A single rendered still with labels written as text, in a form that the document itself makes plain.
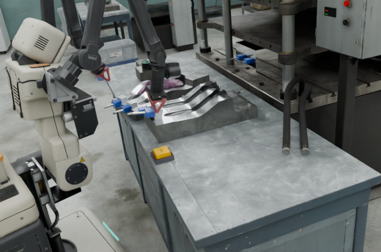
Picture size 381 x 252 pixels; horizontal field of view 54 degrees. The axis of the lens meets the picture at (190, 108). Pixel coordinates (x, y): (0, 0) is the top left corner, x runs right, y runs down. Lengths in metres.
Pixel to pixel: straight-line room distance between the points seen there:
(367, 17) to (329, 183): 0.72
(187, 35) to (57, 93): 4.86
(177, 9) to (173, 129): 4.52
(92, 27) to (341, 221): 1.16
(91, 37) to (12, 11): 7.51
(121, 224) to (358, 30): 1.78
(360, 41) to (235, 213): 0.92
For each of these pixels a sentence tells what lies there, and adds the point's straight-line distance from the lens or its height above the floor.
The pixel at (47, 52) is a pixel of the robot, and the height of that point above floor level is 1.27.
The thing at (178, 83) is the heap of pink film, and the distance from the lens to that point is 2.10.
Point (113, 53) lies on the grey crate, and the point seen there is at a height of 0.34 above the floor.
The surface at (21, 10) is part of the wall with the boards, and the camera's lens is 8.91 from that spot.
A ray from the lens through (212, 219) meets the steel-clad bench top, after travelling 1.22.
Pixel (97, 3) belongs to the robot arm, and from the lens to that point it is 1.47.
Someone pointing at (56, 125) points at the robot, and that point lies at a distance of 1.68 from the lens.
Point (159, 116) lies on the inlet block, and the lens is 1.68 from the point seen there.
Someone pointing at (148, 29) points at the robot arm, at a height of 1.30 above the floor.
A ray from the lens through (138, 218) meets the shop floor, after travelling 2.56.
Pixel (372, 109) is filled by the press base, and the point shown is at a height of 0.61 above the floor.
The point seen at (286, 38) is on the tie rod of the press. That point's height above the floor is 1.12.
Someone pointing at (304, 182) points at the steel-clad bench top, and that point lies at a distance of 1.38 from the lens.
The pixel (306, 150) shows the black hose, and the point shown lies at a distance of 1.52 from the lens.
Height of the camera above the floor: 1.59
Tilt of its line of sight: 24 degrees down
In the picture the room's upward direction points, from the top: 6 degrees counter-clockwise
